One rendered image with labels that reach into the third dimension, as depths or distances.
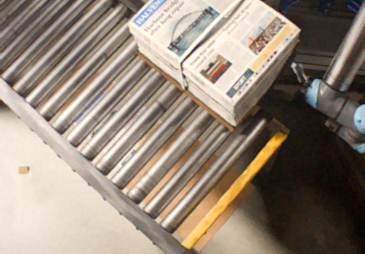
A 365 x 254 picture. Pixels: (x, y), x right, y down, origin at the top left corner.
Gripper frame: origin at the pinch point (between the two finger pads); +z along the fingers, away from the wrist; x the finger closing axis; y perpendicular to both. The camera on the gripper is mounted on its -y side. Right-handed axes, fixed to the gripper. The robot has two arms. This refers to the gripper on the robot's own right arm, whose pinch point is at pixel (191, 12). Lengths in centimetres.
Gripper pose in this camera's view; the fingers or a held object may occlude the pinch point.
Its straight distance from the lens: 168.1
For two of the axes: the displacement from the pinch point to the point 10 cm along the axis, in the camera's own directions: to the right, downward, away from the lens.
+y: -0.6, -3.2, -9.5
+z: 7.5, 6.1, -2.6
